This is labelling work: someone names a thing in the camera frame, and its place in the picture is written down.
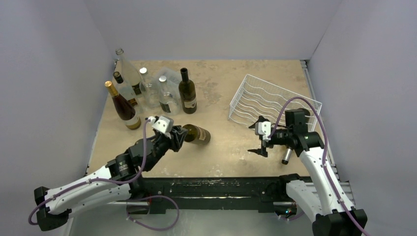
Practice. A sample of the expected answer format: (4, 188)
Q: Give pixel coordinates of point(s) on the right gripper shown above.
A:
(262, 140)

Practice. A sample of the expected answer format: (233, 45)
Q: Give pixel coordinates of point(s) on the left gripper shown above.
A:
(179, 134)

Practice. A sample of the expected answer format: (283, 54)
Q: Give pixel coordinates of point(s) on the dark green bottle silver cap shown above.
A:
(196, 135)

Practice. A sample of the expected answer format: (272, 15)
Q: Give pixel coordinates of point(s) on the white wire wine rack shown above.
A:
(256, 97)

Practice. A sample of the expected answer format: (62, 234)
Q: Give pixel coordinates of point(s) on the dark bottle black cap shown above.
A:
(187, 93)

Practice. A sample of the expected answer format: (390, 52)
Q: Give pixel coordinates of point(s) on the round clear bottle silver cap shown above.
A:
(149, 88)

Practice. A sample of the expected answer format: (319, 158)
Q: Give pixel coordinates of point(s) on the amber bottle gold foil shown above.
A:
(124, 109)

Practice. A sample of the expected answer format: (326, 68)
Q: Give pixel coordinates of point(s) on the square bottle gold black cap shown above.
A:
(125, 89)

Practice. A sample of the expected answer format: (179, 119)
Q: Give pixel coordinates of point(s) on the tall clear glass bottle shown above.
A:
(130, 73)

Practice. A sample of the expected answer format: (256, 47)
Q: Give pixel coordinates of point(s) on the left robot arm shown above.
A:
(119, 180)

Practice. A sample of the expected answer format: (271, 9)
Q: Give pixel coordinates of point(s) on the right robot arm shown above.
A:
(329, 208)

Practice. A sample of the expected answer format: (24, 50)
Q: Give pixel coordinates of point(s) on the clear plastic compartment box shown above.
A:
(173, 79)

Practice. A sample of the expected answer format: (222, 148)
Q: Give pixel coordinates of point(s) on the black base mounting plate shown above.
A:
(214, 193)

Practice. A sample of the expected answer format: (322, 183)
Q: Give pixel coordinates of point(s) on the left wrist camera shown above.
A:
(162, 125)

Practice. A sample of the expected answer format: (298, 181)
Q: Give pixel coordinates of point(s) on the aluminium frame rail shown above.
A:
(304, 65)

